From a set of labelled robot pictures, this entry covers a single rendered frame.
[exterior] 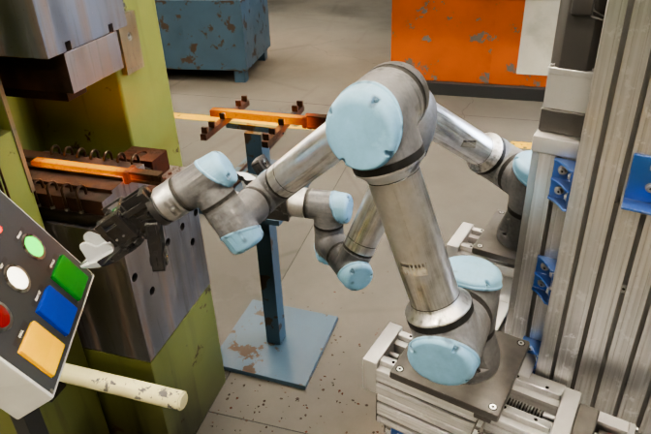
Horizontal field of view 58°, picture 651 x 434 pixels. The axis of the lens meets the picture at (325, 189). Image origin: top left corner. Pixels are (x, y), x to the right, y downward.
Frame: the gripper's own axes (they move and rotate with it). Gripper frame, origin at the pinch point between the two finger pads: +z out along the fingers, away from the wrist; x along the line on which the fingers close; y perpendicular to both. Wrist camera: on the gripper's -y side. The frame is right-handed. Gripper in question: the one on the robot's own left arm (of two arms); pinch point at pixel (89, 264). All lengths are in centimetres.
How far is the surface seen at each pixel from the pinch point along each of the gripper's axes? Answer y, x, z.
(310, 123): -30, -72, -43
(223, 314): -96, -103, 40
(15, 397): -1.5, 27.0, 9.5
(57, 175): 6, -51, 19
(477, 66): -175, -337, -145
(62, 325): -1.7, 12.8, 4.5
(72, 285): -0.7, 2.1, 4.5
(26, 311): 5.3, 15.0, 5.2
